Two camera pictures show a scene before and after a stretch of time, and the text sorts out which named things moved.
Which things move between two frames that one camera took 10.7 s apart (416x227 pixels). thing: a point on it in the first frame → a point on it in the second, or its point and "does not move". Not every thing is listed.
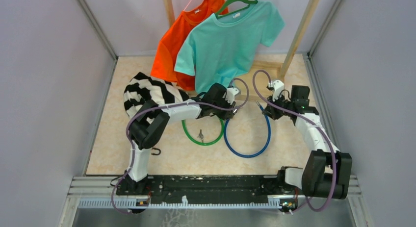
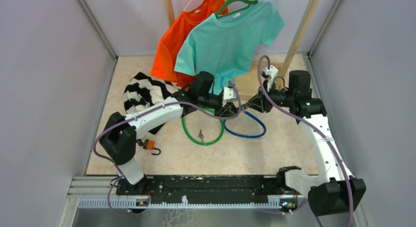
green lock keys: x=201 y=136 does not move
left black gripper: x=225 y=115 does not move
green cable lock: x=199 y=143 does not move
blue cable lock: x=268 y=141 → x=246 y=136
